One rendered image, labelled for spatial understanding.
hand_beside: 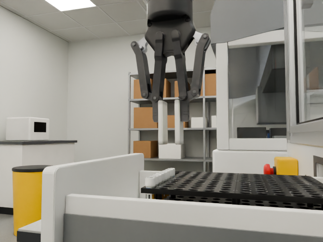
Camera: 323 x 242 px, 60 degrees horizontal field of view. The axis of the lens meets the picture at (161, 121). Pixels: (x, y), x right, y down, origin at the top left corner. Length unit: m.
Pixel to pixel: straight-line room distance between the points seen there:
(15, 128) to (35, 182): 1.40
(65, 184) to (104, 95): 4.99
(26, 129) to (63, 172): 3.77
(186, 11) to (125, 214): 0.31
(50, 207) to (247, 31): 1.10
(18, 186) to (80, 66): 3.18
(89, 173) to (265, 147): 0.92
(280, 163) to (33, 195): 2.59
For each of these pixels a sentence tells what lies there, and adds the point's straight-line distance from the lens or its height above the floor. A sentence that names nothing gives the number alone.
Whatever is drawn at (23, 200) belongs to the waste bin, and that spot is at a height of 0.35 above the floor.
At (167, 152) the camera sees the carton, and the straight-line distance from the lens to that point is 4.34.
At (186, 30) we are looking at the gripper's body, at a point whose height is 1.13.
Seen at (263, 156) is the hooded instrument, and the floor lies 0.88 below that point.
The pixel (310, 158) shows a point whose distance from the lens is 0.59.
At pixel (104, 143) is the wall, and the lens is 5.26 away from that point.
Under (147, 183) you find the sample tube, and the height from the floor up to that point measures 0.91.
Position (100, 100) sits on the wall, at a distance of 5.34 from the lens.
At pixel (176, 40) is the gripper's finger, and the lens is 0.46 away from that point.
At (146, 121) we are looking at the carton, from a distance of 4.47.
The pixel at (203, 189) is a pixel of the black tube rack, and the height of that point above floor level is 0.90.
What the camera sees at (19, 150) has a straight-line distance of 3.81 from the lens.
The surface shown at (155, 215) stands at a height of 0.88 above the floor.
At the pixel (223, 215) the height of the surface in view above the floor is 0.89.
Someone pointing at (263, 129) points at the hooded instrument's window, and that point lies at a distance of 1.23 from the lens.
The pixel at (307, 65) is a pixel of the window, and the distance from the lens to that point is 0.70.
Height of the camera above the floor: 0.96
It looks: 3 degrees up
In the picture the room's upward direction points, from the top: straight up
